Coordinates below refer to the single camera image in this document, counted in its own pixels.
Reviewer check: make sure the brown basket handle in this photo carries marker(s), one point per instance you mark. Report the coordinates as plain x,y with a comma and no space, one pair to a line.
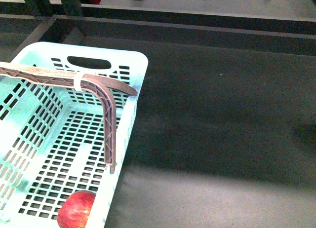
100,86

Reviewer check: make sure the light blue plastic basket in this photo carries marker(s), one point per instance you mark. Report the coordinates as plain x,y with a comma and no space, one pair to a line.
52,145

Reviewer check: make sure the black upper display tray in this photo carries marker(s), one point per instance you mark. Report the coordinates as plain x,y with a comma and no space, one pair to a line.
274,16

